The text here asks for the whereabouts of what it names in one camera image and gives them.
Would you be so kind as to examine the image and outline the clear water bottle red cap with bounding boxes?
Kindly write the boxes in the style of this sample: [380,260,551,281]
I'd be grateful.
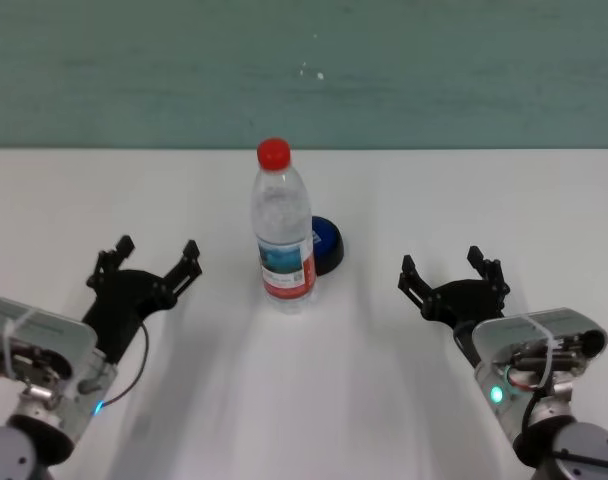
[252,137,319,315]

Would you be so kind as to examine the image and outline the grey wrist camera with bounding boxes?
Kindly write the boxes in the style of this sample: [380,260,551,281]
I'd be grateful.
[0,298,98,396]
[471,307,608,396]

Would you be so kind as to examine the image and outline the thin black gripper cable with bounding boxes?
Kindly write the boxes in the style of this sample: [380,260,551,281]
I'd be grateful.
[101,323,151,407]

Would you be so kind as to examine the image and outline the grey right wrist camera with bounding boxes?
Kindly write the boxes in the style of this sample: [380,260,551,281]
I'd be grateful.
[471,307,608,396]

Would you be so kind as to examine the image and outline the thick black camera cable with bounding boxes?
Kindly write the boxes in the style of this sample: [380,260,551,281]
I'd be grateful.
[519,387,543,446]

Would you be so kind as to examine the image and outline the blue push button black base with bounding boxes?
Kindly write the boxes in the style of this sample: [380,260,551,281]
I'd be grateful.
[311,215,345,276]

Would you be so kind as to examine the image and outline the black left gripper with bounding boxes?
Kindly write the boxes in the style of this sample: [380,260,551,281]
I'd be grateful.
[81,234,203,366]

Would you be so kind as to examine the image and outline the white zip tie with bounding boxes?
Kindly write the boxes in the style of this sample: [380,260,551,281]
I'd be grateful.
[2,308,38,377]
[521,313,560,390]

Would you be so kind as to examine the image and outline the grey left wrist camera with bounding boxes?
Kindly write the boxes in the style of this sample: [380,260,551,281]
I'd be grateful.
[0,298,98,396]

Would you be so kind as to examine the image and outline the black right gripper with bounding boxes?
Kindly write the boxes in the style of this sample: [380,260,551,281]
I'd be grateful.
[397,245,511,364]

